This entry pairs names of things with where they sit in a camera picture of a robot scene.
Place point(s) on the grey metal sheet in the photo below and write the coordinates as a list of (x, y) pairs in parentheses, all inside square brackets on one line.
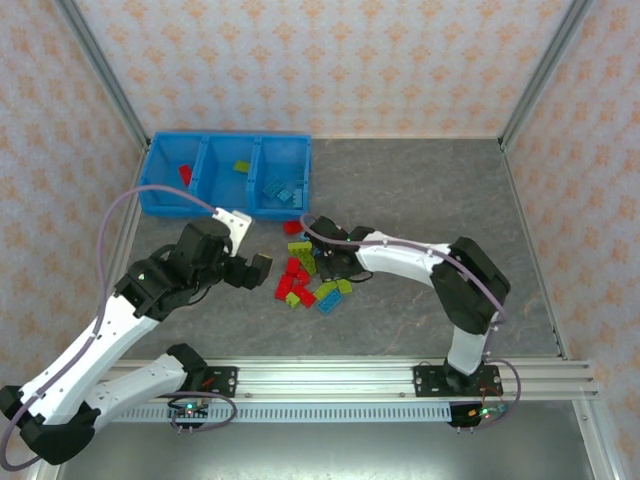
[(325, 450)]

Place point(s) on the aluminium table edge rail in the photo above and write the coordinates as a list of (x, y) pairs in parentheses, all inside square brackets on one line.
[(134, 185), (522, 200), (400, 137)]

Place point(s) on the blue plastic storage bin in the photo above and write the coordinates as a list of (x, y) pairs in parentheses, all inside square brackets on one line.
[(225, 185), (167, 165), (280, 160)]

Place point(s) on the wide aluminium extrusion rail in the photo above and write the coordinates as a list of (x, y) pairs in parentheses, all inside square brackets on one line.
[(325, 375)]

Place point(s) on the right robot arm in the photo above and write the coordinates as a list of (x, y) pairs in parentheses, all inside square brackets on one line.
[(400, 260)]

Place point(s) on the red lego brick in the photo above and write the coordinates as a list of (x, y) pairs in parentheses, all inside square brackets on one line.
[(185, 175), (303, 276), (293, 266), (292, 228), (284, 287), (304, 295)]

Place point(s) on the green lego brick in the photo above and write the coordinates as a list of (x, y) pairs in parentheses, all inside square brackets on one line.
[(344, 286), (308, 262), (293, 300), (299, 248), (241, 166), (325, 290)]

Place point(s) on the aluminium frame post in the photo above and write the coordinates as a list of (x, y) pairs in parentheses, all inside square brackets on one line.
[(543, 75), (107, 75)]

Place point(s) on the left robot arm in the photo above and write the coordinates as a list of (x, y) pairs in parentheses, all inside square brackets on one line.
[(75, 350)]

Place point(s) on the small controller circuit board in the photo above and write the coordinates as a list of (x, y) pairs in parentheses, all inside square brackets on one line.
[(190, 411), (480, 414)]

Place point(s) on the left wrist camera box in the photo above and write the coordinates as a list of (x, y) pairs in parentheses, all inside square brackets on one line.
[(239, 225)]

